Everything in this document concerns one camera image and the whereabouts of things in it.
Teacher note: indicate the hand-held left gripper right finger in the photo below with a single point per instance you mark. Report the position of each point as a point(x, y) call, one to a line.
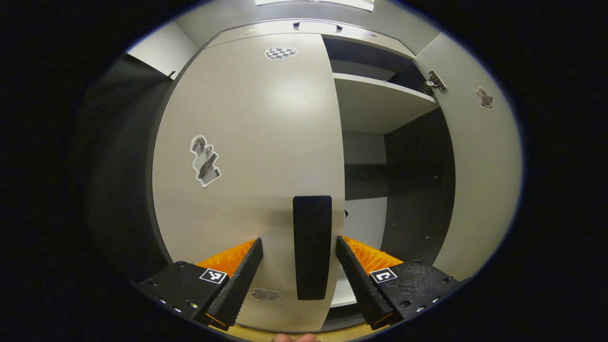
point(361, 289)

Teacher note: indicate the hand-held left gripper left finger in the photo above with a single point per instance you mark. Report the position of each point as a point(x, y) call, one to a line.
point(237, 285)

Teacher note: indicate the beige double-door shoe cabinet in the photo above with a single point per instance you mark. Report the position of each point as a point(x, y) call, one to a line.
point(418, 190)

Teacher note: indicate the beige shoe cabinet door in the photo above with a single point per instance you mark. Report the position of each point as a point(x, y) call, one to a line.
point(256, 142)
point(484, 190)

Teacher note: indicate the beige cabinet shelf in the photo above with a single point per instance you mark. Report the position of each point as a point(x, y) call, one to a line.
point(375, 104)
point(343, 294)

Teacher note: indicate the metal door hinge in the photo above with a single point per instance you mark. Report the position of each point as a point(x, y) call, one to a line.
point(434, 81)

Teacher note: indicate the black backdrop cloth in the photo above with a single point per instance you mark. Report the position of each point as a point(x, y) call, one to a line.
point(123, 166)

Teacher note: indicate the ceiling light panel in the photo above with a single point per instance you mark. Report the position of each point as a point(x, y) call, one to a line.
point(313, 2)

